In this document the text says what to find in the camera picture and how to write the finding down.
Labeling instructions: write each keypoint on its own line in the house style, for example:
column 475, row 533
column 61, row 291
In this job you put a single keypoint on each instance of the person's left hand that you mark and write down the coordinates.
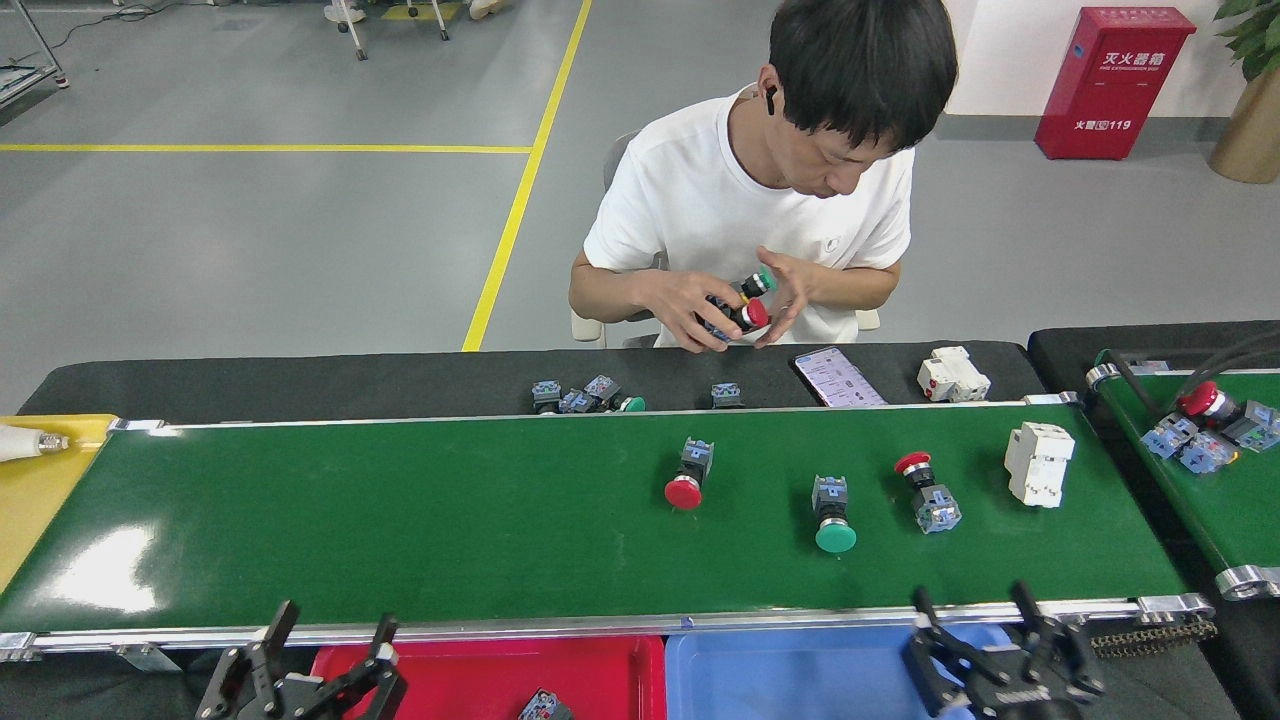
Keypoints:
column 790, row 290

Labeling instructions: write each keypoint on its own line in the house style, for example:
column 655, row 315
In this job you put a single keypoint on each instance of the white light bulb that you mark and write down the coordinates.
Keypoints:
column 20, row 443

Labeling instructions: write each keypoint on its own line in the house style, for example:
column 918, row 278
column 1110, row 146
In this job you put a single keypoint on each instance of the yellow plastic tray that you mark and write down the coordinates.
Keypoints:
column 40, row 500

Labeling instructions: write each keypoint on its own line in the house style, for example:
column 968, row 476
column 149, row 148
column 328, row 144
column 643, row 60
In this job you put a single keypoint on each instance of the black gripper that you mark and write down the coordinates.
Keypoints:
column 295, row 700
column 1020, row 695

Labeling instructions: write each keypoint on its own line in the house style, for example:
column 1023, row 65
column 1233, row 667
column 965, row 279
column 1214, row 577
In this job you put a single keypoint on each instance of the potted plant in brass pot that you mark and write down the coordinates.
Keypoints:
column 1250, row 130

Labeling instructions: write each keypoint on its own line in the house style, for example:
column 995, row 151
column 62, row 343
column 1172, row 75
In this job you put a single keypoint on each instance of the grey office chair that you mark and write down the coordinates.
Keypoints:
column 588, row 328

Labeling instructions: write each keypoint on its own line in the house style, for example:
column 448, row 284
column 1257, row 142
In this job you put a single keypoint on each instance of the red fire extinguisher cabinet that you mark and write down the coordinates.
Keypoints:
column 1110, row 90

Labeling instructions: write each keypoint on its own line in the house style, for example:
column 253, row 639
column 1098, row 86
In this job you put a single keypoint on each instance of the person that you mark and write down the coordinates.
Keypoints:
column 720, row 200
column 345, row 12

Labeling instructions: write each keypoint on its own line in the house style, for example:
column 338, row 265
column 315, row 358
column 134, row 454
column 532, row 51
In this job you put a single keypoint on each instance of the white circuit breaker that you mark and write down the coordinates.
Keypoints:
column 952, row 378
column 1040, row 465

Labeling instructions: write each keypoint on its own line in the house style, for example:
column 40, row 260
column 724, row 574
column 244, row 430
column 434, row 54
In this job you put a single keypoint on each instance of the green conveyor belt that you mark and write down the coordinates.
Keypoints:
column 500, row 520
column 1230, row 510

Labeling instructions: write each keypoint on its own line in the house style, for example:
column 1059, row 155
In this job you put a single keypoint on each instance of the person's right forearm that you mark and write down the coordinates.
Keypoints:
column 610, row 298

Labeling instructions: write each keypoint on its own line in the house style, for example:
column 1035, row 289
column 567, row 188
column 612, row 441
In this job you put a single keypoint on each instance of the red plastic tray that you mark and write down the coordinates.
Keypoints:
column 470, row 680

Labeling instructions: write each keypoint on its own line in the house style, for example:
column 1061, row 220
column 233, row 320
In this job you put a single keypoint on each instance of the blue grey push button switch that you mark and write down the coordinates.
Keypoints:
column 575, row 402
column 727, row 396
column 546, row 393
column 545, row 706

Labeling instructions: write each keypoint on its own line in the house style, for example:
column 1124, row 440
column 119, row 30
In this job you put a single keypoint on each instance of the person's right hand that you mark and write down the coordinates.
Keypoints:
column 680, row 300

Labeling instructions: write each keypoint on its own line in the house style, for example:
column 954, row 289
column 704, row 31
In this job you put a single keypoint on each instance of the blue plastic tray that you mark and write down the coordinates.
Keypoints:
column 780, row 680

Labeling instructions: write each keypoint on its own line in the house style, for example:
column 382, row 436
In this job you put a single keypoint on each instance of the metal rack cart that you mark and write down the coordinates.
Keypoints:
column 25, row 80

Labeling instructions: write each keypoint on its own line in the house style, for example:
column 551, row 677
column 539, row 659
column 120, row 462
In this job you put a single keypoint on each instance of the smartphone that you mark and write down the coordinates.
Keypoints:
column 838, row 377

